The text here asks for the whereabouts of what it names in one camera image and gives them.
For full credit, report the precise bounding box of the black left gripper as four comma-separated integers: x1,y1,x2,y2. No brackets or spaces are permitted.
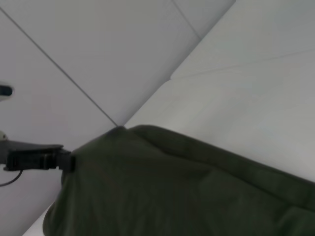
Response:
2,139,76,173

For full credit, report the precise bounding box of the dark green printed t-shirt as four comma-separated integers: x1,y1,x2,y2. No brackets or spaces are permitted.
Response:
42,124,315,236

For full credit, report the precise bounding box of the left gripper grey cable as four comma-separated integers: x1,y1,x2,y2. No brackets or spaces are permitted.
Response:
0,169,23,188

